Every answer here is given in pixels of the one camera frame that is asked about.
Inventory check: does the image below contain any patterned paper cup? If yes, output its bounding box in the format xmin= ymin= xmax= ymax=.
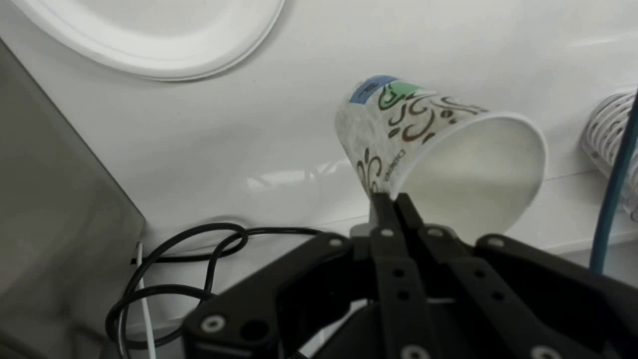
xmin=335 ymin=76 xmax=549 ymax=242

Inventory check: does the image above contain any white paper plate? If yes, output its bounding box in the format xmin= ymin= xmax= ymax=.
xmin=10 ymin=0 xmax=287 ymax=82

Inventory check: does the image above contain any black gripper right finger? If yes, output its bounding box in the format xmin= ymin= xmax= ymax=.
xmin=393 ymin=194 xmax=638 ymax=359

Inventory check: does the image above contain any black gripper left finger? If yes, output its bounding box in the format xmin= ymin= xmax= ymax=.
xmin=184 ymin=194 xmax=439 ymax=359

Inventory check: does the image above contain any black coiled cable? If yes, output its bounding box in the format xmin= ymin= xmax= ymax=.
xmin=104 ymin=222 xmax=335 ymax=352

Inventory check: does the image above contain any blue cable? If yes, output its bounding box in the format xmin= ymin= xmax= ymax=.
xmin=588 ymin=92 xmax=638 ymax=276

